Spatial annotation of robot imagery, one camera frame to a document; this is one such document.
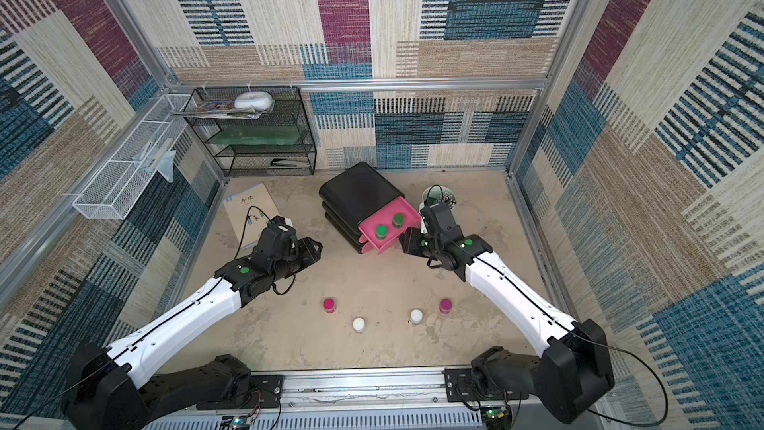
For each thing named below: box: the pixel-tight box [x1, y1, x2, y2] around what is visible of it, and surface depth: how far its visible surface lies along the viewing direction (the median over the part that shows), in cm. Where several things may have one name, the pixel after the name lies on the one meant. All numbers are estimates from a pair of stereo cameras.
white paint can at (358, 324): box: [352, 316, 367, 334], surface depth 83 cm
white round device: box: [233, 90, 274, 112], surface depth 91 cm
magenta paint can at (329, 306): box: [323, 297, 338, 314], surface depth 87 cm
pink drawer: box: [358, 197, 422, 253], surface depth 91 cm
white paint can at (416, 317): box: [409, 308, 424, 325], surface depth 85 cm
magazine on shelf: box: [169, 99, 266, 120], surface depth 83 cm
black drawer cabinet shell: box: [318, 161, 405, 254], surface depth 96 cm
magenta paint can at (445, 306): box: [439, 297, 453, 316], surface depth 87 cm
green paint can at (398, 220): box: [391, 213, 405, 228], surface depth 91 cm
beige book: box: [222, 182, 281, 250], surface depth 114 cm
